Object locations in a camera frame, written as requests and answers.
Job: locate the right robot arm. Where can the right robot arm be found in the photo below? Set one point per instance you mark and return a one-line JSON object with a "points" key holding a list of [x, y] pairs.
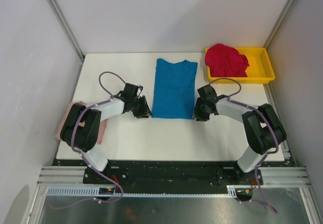
{"points": [[256, 126]]}

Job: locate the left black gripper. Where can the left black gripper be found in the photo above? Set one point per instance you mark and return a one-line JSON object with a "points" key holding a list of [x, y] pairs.
{"points": [[145, 112]]}

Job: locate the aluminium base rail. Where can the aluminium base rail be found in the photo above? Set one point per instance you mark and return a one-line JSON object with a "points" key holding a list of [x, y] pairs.
{"points": [[280, 177]]}

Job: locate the yellow plastic tray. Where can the yellow plastic tray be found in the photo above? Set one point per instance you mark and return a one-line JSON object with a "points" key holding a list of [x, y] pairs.
{"points": [[260, 70]]}

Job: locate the left aluminium frame post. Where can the left aluminium frame post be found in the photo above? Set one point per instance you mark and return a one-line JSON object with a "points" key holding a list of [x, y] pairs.
{"points": [[54, 5]]}

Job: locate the right aluminium frame post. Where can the right aluminium frame post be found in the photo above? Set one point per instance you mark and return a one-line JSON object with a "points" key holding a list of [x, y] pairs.
{"points": [[287, 8]]}

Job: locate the aluminium frame post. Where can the aluminium frame post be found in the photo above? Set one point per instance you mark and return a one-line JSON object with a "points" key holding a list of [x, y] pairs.
{"points": [[54, 5], [287, 8]]}

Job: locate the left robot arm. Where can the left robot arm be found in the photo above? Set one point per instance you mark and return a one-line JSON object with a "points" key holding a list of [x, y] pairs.
{"points": [[81, 128]]}

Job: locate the blue t shirt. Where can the blue t shirt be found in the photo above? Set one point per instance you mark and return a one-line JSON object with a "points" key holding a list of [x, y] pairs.
{"points": [[174, 90]]}

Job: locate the white cable duct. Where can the white cable duct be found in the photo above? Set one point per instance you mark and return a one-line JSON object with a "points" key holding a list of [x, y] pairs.
{"points": [[103, 192]]}

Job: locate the pink t shirt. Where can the pink t shirt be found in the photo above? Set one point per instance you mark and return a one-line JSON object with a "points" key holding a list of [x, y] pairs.
{"points": [[102, 126]]}

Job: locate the red t shirt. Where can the red t shirt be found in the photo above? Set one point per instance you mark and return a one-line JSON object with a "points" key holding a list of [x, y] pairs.
{"points": [[226, 61]]}

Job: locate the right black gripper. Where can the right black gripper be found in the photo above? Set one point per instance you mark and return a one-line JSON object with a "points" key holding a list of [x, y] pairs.
{"points": [[200, 116]]}

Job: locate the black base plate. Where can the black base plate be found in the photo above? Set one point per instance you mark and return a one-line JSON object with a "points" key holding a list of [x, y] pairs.
{"points": [[173, 177]]}

